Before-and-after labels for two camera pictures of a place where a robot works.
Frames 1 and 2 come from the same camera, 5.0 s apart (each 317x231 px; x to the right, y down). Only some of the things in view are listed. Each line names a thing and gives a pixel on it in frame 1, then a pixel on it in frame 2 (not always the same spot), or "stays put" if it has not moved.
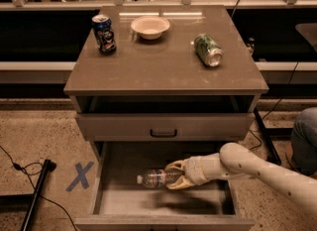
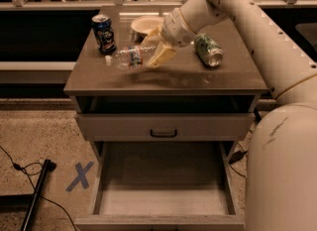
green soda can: [208, 51] stays put
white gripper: [193, 172] → [175, 30]
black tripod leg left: [48, 167] stays put
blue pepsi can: [104, 34] stays put
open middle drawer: [121, 203] stays put
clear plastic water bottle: [154, 178] → [131, 58]
